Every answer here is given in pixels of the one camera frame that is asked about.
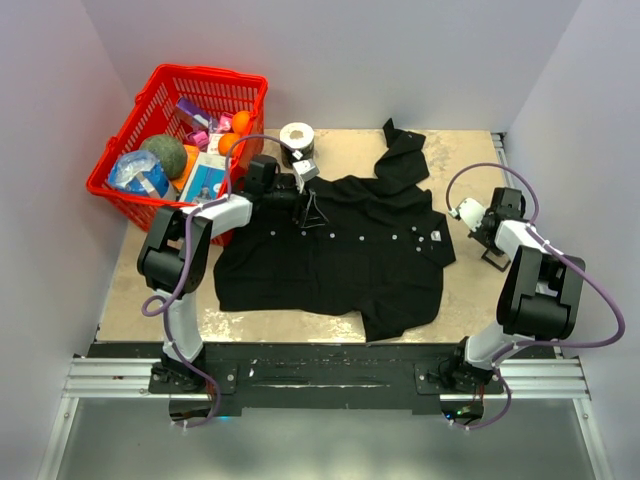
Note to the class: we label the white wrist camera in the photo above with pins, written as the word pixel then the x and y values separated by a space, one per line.
pixel 470 212
pixel 303 171

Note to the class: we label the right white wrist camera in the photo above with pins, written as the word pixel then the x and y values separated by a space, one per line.
pixel 470 212

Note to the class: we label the black square frame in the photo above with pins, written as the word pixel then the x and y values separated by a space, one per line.
pixel 497 259

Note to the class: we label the blue white plastic bag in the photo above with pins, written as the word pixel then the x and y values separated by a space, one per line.
pixel 140 173

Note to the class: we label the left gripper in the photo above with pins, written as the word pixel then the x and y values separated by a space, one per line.
pixel 312 216

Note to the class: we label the black button shirt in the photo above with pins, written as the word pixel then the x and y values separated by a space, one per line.
pixel 382 252

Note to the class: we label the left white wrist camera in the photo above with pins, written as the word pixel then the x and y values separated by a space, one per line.
pixel 303 171

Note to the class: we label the aluminium rail frame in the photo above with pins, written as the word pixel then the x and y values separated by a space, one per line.
pixel 110 426

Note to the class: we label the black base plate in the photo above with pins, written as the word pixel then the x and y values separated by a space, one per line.
pixel 409 377

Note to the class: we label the blue white box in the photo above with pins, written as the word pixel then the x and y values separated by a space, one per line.
pixel 205 180

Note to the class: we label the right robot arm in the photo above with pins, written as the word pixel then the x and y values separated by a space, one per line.
pixel 538 302

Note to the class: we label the purple box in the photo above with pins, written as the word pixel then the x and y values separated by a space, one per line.
pixel 192 115

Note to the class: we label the red plastic basket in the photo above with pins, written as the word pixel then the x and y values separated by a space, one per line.
pixel 219 92

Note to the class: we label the orange fruit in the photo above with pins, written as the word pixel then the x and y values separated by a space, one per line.
pixel 240 122
pixel 226 143

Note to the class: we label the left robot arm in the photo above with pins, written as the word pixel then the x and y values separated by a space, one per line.
pixel 174 256

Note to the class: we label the green melon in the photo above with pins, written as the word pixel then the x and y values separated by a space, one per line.
pixel 170 152

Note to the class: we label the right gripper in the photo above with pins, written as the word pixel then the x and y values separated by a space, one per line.
pixel 477 234

